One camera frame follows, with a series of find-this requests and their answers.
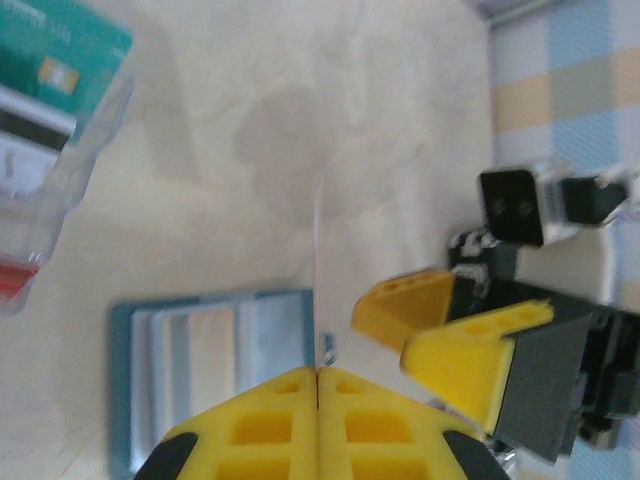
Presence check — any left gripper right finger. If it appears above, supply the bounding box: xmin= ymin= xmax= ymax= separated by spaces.
xmin=318 ymin=367 xmax=512 ymax=480

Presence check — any teal card holder wallet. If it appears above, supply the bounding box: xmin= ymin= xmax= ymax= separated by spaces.
xmin=109 ymin=288 xmax=344 ymax=480

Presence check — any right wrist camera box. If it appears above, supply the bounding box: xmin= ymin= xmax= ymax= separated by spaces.
xmin=477 ymin=167 xmax=632 ymax=250

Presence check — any teal credit card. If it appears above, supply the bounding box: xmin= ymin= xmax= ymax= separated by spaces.
xmin=0 ymin=0 xmax=135 ymax=139

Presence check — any white card with black stripe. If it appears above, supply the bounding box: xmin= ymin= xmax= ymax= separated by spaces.
xmin=0 ymin=84 xmax=79 ymax=199

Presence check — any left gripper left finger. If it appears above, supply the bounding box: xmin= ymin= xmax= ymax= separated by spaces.
xmin=133 ymin=366 xmax=320 ymax=480

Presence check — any thin pale credit card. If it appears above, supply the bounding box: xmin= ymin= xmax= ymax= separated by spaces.
xmin=312 ymin=174 xmax=325 ymax=401

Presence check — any red credit card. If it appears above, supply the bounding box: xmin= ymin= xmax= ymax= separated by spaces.
xmin=0 ymin=263 xmax=42 ymax=304

